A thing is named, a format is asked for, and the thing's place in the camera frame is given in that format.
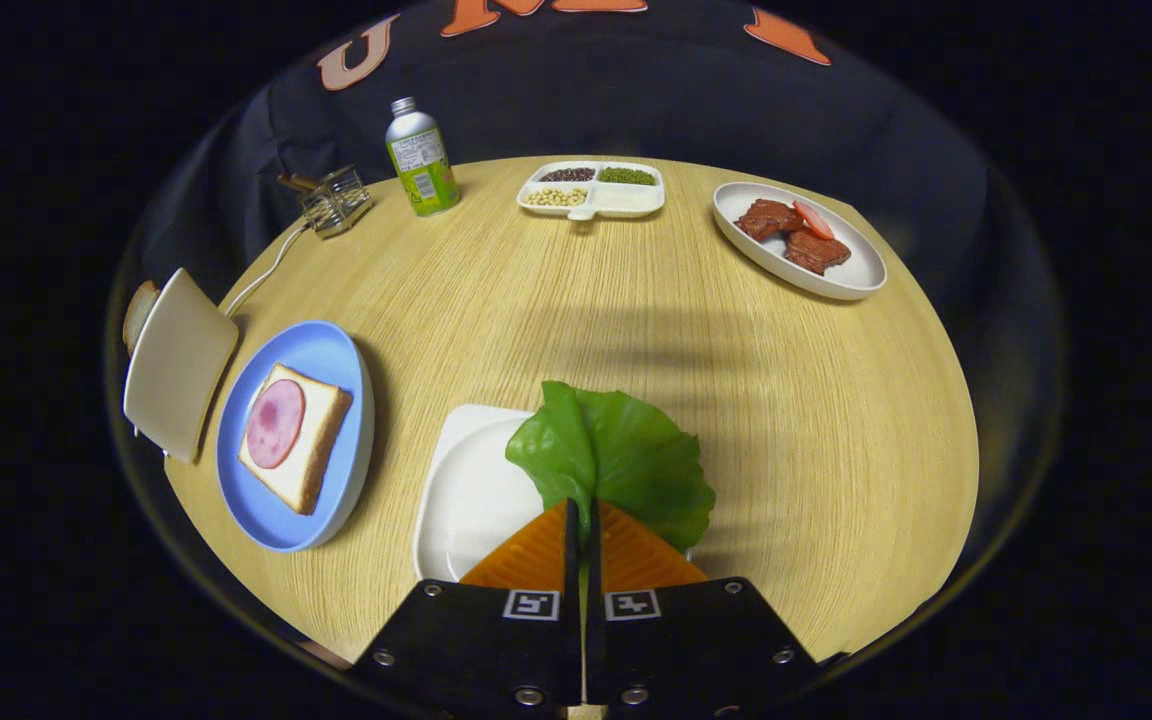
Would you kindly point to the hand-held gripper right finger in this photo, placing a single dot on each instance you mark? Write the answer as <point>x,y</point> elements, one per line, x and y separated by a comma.
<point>696,650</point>

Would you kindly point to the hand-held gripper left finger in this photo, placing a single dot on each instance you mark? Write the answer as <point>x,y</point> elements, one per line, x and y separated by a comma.
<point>476,650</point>

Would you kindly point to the green lettuce leaf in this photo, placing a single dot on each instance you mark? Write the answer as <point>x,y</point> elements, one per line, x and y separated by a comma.
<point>626,450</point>

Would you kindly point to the toasted bread slice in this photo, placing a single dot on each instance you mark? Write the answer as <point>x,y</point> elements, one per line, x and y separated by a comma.
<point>139,312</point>

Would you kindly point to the white square plate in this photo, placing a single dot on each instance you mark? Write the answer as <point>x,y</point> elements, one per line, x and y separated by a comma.
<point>466,500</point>

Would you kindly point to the white bread slice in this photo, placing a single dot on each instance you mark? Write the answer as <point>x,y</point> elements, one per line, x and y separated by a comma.
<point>314,470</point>

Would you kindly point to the pink ham slice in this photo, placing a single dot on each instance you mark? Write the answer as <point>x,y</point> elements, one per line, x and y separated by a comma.
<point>276,423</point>

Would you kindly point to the blue round plate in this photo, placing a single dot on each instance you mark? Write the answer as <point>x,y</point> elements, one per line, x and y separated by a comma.
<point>321,345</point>

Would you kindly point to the white oval plate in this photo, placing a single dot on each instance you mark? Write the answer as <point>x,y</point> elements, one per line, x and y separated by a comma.
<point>856,270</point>

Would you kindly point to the white toaster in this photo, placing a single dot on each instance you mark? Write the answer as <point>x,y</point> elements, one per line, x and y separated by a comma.
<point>176,365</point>

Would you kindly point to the brown meat slice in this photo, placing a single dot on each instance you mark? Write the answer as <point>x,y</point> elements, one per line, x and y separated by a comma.
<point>818,253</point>
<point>766,220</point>

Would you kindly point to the red sausage slice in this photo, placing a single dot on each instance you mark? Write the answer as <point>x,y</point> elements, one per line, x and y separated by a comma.
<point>814,220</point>

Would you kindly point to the white divided dish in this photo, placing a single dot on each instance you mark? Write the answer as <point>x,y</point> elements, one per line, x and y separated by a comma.
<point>631,200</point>

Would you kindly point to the pile of yellow soybeans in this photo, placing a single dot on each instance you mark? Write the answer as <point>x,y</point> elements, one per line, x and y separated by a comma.
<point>556,197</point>

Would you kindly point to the pile of green beans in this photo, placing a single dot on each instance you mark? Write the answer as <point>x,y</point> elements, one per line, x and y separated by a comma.
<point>627,176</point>

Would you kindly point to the pile of dark beans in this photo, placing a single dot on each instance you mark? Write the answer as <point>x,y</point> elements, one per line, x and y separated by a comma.
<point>568,175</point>

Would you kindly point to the silver bottle green label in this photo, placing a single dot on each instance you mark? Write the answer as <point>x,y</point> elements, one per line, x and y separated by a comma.
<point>421,160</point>

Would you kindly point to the black backdrop cloth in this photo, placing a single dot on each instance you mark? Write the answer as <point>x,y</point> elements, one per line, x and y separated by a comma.
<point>636,100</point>

